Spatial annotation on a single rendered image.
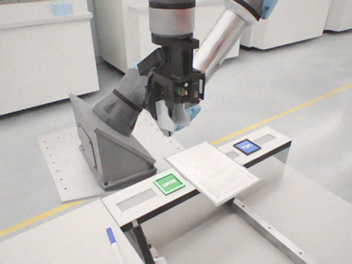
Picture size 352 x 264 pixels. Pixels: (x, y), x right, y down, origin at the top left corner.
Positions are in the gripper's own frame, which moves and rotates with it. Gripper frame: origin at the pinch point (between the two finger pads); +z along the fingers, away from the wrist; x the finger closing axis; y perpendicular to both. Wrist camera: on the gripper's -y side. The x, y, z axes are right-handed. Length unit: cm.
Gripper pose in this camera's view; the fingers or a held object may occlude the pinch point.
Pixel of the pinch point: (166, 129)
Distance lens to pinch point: 61.3
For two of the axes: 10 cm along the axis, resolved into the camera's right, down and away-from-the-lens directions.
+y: 5.8, 4.4, -6.9
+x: 8.2, -3.1, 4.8
